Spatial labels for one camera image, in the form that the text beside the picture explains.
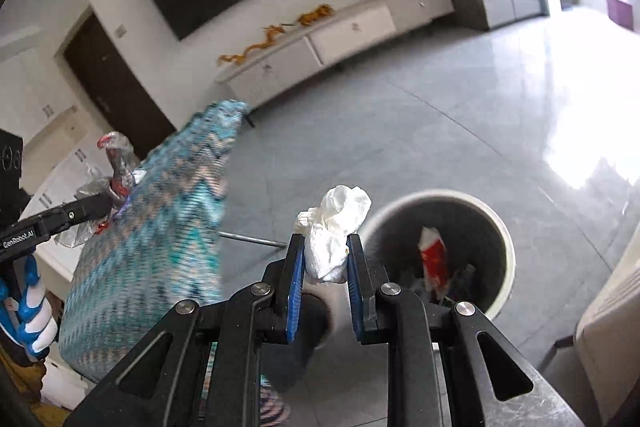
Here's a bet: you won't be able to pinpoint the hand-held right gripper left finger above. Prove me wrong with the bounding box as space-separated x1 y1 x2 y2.
65 233 307 427

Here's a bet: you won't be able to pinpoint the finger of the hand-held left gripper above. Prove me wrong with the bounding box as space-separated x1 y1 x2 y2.
47 192 115 239

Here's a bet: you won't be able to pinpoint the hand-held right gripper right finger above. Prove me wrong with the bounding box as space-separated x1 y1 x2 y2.
346 233 586 427

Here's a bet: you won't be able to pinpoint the white tissue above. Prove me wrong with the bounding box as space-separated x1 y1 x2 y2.
295 185 373 284

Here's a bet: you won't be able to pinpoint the clear plastic bag red contents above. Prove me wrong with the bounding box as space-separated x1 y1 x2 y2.
57 132 146 249

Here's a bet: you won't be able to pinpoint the red white snack wrapper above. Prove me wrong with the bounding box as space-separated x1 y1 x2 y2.
417 227 449 300

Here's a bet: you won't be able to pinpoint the dark snack wrapper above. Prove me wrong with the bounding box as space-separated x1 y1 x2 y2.
447 263 478 303

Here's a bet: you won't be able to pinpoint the white round trash bin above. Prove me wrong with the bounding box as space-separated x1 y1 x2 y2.
360 189 516 320

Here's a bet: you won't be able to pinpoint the person's left hand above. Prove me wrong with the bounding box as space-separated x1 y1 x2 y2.
0 254 58 360

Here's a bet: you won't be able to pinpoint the zigzag knitted blanket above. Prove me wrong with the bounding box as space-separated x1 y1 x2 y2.
59 99 291 427

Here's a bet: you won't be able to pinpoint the dark brown entrance door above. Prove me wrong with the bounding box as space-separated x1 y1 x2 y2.
62 13 177 158

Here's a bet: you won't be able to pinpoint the gold dragon figurine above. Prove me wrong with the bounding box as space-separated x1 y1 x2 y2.
216 24 296 66

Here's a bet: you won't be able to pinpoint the white grey television stand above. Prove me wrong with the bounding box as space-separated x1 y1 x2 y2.
215 0 455 110

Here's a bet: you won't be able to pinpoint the gold tiger figurine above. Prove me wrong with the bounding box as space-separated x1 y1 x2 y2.
298 5 335 26

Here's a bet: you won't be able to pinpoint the purple box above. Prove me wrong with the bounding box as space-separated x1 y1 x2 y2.
605 0 635 28

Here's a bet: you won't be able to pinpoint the white wall cabinet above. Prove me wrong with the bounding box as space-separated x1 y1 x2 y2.
0 47 116 288

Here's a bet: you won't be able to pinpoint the metal table frame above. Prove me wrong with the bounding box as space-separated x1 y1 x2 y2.
220 231 290 249

